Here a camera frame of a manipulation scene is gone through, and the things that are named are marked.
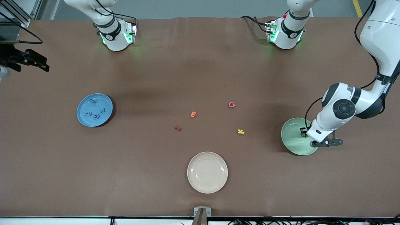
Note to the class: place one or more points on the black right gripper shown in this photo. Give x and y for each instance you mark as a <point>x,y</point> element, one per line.
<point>9,57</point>

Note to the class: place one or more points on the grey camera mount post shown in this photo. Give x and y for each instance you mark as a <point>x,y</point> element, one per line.
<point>202,217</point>

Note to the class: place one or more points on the silver base connector box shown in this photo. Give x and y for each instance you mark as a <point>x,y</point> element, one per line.
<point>271,31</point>
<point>131,32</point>

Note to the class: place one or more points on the red letter I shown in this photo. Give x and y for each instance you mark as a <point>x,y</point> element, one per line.
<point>177,127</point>

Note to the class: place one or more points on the pink letter Q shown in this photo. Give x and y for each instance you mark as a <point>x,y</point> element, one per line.
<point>229,105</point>

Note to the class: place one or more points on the yellow letter K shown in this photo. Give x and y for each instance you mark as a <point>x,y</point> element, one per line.
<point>240,131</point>

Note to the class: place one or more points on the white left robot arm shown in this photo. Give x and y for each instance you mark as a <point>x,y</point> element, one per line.
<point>384,34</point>

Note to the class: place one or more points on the white table frame rail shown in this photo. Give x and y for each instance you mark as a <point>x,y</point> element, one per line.
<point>62,222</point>

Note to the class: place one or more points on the blue letter m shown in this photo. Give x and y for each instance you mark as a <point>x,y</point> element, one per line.
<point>92,100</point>

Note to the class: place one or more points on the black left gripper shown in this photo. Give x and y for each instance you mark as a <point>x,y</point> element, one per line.
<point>303,131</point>

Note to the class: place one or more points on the brown table cover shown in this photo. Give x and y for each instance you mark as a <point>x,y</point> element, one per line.
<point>187,62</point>

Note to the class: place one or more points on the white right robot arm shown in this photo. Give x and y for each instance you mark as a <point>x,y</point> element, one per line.
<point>109,34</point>

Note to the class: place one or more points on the aluminium frame profile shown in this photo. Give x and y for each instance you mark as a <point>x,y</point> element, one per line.
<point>25,22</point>

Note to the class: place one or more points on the beige plate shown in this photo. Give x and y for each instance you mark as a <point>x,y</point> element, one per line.
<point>207,172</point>

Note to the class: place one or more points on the blue plate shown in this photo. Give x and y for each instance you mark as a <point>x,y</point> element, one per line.
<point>100,103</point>

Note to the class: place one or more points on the green plate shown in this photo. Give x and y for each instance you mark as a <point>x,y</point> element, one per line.
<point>292,140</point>

